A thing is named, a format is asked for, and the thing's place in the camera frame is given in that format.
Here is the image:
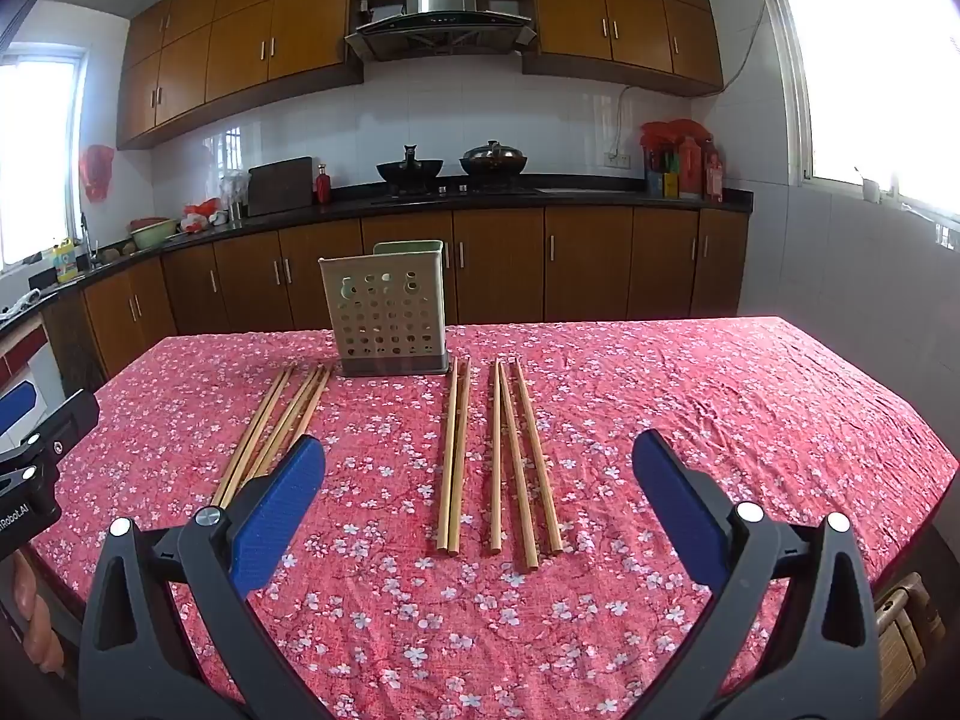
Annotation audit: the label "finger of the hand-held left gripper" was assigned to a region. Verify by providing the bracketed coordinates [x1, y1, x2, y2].
[0, 381, 38, 440]
[0, 388, 101, 482]

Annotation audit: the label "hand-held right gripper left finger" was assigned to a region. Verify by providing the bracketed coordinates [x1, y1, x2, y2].
[79, 435, 326, 720]

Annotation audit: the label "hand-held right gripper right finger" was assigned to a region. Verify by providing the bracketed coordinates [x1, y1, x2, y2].
[632, 430, 880, 720]

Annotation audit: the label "grey perforated chopstick holder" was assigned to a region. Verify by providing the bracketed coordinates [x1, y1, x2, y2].
[319, 240, 451, 377]

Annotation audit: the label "person's left hand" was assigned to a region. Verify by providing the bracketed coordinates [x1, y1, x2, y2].
[13, 546, 70, 674]

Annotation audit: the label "red floral tablecloth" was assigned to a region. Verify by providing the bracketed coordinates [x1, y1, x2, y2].
[30, 315, 960, 720]

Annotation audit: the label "yellow detergent bottle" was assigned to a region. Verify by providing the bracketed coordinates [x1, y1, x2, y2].
[51, 236, 80, 284]

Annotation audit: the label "green basin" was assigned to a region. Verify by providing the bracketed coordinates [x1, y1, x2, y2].
[129, 217, 179, 250]

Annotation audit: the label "red and white bag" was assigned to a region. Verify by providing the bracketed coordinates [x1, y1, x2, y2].
[182, 198, 226, 235]

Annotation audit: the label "hanging red plastic bag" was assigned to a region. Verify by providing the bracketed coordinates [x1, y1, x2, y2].
[80, 145, 116, 203]

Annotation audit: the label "window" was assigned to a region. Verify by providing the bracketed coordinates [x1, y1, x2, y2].
[0, 45, 89, 271]
[757, 0, 960, 226]

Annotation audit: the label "bamboo chair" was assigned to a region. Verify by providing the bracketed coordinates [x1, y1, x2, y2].
[872, 572, 947, 687]

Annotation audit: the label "dark cutting board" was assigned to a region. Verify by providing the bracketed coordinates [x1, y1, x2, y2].
[247, 157, 314, 217]

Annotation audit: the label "black kitchen countertop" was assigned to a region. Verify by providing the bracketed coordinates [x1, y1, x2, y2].
[0, 174, 755, 331]

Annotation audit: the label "built-in gas stove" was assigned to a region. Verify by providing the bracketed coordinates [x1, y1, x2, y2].
[371, 176, 541, 205]

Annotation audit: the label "black wok with lid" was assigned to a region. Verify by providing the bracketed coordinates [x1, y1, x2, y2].
[459, 139, 528, 179]

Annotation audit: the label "wooden upper cabinets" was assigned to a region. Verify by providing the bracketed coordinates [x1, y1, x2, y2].
[523, 0, 725, 97]
[116, 0, 365, 151]

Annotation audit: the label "white cable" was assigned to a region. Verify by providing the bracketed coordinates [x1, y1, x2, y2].
[613, 0, 770, 158]

